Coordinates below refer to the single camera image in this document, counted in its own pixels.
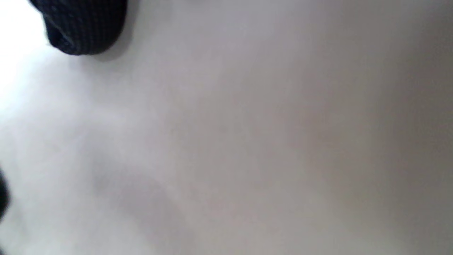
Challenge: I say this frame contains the person's right hand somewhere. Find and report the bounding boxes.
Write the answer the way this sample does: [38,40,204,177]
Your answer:
[28,0,128,56]

